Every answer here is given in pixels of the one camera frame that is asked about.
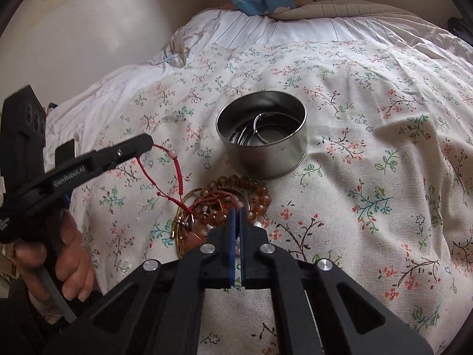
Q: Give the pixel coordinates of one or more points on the round metal tin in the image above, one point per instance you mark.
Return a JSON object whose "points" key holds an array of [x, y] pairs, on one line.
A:
{"points": [[266, 159]]}

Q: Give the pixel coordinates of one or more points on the thin metal bangles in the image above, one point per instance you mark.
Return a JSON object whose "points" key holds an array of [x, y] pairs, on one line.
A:
{"points": [[244, 137]]}

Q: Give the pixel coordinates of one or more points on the beige striped cloth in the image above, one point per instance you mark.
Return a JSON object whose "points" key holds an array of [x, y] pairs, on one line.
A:
{"points": [[332, 9]]}

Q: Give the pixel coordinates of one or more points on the person's left hand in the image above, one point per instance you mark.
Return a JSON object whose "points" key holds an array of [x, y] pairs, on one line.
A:
{"points": [[77, 262]]}

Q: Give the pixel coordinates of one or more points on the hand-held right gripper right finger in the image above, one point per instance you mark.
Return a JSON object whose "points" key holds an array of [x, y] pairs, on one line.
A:
{"points": [[242, 244]]}

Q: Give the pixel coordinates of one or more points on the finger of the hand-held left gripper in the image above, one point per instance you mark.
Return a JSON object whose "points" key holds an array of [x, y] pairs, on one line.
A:
{"points": [[107, 155]]}

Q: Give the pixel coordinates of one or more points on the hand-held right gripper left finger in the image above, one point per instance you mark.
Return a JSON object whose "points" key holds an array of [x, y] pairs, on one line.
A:
{"points": [[232, 244]]}

